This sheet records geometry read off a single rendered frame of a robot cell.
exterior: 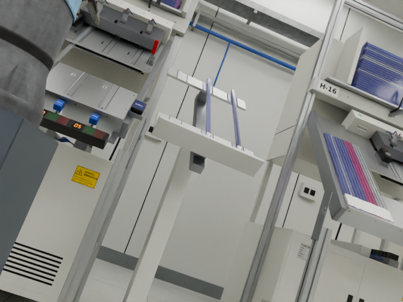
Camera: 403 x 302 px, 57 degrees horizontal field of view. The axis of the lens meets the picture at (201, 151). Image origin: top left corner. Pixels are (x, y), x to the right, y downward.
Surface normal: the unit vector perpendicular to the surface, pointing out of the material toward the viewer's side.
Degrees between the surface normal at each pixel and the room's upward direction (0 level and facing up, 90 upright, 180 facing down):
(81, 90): 48
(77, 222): 90
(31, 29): 90
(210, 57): 90
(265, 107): 90
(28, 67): 72
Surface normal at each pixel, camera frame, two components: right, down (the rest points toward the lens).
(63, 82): 0.36, -0.71
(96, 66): 0.18, -0.13
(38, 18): 0.70, 0.11
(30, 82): 0.94, -0.05
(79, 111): -0.13, 0.60
